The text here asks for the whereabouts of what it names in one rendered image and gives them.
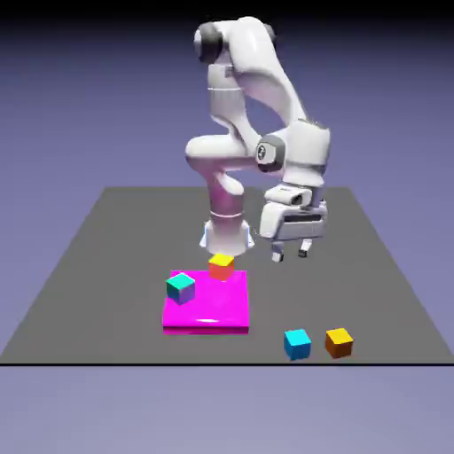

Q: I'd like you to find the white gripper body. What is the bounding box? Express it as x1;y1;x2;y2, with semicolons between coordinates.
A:
259;200;328;244

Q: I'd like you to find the small yellow red cube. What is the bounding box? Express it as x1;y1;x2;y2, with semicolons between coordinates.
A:
207;253;236;282

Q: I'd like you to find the small cyan cube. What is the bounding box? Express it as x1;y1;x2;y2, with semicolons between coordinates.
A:
283;328;313;362

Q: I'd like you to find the small orange cube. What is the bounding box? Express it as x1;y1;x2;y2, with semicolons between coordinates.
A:
325;327;355;360

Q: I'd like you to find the small teal cube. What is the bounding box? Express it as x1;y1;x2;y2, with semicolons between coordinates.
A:
165;271;197;306

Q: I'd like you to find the large magenta box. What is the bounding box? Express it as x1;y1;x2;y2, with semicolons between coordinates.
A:
161;270;250;336

